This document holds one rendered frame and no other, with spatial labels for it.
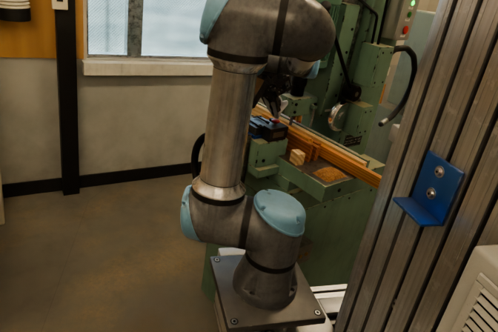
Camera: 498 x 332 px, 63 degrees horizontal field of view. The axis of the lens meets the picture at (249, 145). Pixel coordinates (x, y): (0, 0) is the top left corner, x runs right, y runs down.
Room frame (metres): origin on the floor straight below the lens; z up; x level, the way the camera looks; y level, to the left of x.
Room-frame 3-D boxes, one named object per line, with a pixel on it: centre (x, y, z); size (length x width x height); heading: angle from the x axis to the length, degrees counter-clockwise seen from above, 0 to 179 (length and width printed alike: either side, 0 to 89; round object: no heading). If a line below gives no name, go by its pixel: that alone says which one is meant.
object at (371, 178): (1.40, -0.24, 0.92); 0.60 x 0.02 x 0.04; 42
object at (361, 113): (1.51, -0.39, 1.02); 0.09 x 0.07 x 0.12; 42
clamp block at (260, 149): (1.34, -0.04, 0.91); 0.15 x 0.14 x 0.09; 42
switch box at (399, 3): (1.61, -0.48, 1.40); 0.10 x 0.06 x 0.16; 132
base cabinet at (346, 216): (1.58, -0.24, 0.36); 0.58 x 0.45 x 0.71; 132
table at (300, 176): (1.39, -0.10, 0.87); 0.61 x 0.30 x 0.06; 42
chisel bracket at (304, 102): (1.51, -0.16, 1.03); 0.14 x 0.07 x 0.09; 132
